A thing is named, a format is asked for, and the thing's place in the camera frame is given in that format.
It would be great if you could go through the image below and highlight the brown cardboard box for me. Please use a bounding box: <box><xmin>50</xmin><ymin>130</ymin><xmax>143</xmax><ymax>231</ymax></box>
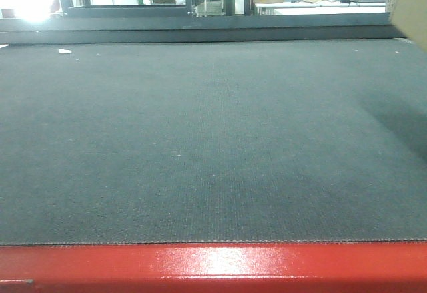
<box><xmin>386</xmin><ymin>0</ymin><xmax>426</xmax><ymax>51</ymax></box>

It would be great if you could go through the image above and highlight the dark grey conveyor belt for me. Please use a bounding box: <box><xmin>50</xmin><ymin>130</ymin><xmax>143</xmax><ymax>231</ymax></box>
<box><xmin>1</xmin><ymin>39</ymin><xmax>426</xmax><ymax>245</ymax></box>

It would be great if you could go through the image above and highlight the white background table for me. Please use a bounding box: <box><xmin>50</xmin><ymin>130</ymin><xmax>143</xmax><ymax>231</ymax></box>
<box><xmin>255</xmin><ymin>1</ymin><xmax>386</xmax><ymax>15</ymax></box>

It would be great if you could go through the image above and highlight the grey conveyor side rail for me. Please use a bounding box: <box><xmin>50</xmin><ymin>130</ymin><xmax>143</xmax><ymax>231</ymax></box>
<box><xmin>1</xmin><ymin>13</ymin><xmax>404</xmax><ymax>45</ymax></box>

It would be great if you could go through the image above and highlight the red conveyor front frame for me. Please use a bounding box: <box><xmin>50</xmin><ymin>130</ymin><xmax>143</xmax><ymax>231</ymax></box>
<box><xmin>1</xmin><ymin>242</ymin><xmax>426</xmax><ymax>292</ymax></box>

